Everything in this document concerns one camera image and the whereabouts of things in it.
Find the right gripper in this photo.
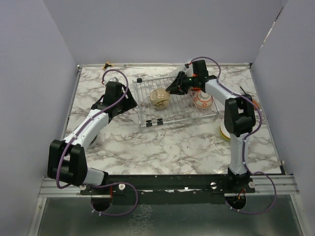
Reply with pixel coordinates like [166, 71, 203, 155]
[165, 72, 197, 96]

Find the orange plastic bowl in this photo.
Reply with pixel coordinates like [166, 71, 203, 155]
[190, 88, 200, 95]

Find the beige ceramic bowl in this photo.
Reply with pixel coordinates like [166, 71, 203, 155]
[150, 88, 170, 110]

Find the white orange patterned bowl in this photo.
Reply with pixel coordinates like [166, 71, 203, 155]
[193, 90, 213, 109]

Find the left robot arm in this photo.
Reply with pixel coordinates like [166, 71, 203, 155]
[47, 81, 137, 194]

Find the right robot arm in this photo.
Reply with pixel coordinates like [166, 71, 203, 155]
[166, 58, 256, 192]

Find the clear plastic container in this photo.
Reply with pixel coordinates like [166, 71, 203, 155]
[168, 64, 193, 78]

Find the yellow black small clamp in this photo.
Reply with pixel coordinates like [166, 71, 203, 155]
[103, 63, 113, 70]

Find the yellow white bowl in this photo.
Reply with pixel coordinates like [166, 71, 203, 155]
[220, 121, 231, 141]

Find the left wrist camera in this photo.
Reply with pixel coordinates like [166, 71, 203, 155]
[108, 77, 119, 82]

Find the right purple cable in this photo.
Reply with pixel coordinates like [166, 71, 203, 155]
[187, 56, 278, 215]

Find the purple cable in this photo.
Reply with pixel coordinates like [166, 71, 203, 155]
[56, 70, 139, 217]
[187, 56, 278, 215]

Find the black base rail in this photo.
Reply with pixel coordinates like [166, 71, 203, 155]
[80, 174, 255, 205]

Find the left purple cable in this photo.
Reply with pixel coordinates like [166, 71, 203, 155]
[56, 70, 139, 217]

